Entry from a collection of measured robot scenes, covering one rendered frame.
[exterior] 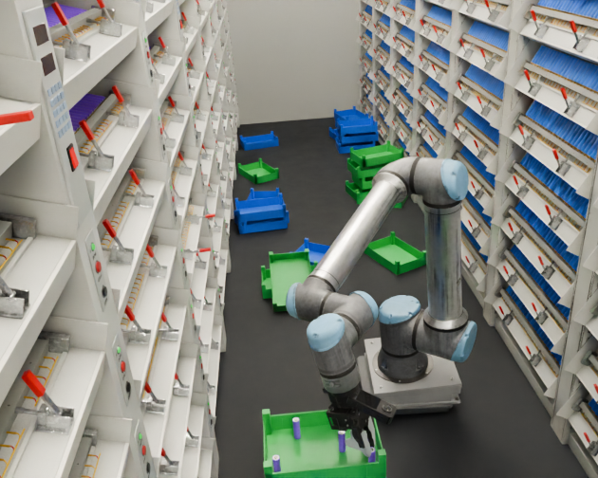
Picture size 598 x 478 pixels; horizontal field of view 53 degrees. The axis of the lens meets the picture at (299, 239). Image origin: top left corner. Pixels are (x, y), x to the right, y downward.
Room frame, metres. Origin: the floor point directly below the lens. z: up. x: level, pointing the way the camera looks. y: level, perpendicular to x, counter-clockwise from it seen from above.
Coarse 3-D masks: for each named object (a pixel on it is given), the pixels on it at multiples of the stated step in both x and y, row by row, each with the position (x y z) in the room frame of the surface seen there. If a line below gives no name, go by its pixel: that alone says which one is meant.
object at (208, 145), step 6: (204, 138) 2.83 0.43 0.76; (210, 138) 2.83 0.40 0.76; (204, 144) 2.83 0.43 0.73; (210, 144) 2.83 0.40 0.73; (204, 150) 2.67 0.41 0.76; (210, 150) 2.81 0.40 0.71; (204, 156) 2.67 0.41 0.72; (210, 156) 2.66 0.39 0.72; (204, 162) 2.62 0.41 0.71; (210, 162) 2.63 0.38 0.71; (204, 168) 2.55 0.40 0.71; (210, 168) 2.56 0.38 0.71; (204, 174) 2.42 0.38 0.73; (204, 180) 2.39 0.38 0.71; (204, 186) 2.23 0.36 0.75
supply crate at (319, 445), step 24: (264, 432) 1.18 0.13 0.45; (288, 432) 1.22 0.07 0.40; (312, 432) 1.21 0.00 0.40; (336, 432) 1.21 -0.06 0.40; (264, 456) 1.09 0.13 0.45; (288, 456) 1.14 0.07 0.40; (312, 456) 1.13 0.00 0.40; (336, 456) 1.13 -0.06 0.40; (360, 456) 1.12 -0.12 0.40; (384, 456) 1.05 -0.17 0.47
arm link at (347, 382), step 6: (354, 372) 1.09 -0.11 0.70; (324, 378) 1.09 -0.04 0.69; (336, 378) 1.08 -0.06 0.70; (342, 378) 1.08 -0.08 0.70; (348, 378) 1.08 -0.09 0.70; (354, 378) 1.09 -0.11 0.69; (360, 378) 1.11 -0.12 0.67; (324, 384) 1.10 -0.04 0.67; (330, 384) 1.07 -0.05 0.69; (336, 384) 1.08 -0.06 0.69; (342, 384) 1.07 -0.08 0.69; (348, 384) 1.08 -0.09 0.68; (354, 384) 1.08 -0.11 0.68; (330, 390) 1.08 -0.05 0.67; (336, 390) 1.07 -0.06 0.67; (342, 390) 1.07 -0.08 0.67; (348, 390) 1.07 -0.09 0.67
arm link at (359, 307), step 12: (336, 300) 1.24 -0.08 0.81; (348, 300) 1.23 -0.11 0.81; (360, 300) 1.23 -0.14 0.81; (372, 300) 1.24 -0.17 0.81; (324, 312) 1.23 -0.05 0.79; (336, 312) 1.19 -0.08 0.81; (348, 312) 1.18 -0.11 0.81; (360, 312) 1.19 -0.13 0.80; (372, 312) 1.21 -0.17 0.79; (360, 324) 1.16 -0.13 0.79; (372, 324) 1.21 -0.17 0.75; (360, 336) 1.16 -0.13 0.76
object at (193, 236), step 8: (192, 200) 2.13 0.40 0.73; (200, 200) 2.13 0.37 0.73; (192, 208) 2.10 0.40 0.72; (200, 208) 2.11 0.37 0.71; (192, 224) 1.96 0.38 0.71; (200, 224) 1.97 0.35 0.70; (192, 232) 1.89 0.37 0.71; (184, 240) 1.82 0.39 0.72; (192, 240) 1.83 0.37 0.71; (192, 248) 1.77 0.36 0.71; (192, 264) 1.67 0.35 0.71; (192, 272) 1.62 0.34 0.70
